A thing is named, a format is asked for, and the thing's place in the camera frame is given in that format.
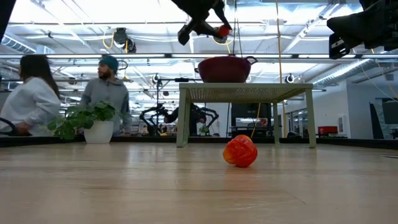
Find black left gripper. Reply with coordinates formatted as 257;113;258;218
175;0;233;46

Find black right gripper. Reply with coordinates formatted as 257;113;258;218
326;3;398;60

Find purple colander with handles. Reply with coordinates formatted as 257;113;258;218
194;55;259;83

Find small red wrinkled fruit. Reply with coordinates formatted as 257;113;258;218
222;138;259;169

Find pale green perforated shelf riser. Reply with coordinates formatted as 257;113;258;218
175;82;317;149

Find dark background equipment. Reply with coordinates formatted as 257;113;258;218
369;98;398;140

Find black cabinet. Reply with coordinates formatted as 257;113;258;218
231;103;272;138

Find red storage bin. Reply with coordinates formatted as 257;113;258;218
317;126;338;135

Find person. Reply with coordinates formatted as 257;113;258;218
79;55;132;135
0;54;62;138

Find green plant in white pot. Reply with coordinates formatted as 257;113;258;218
45;101;118;144

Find hanging yellow cable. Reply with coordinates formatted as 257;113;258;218
275;0;286;138

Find black metal rig frame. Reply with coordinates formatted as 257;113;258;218
0;135;398;149

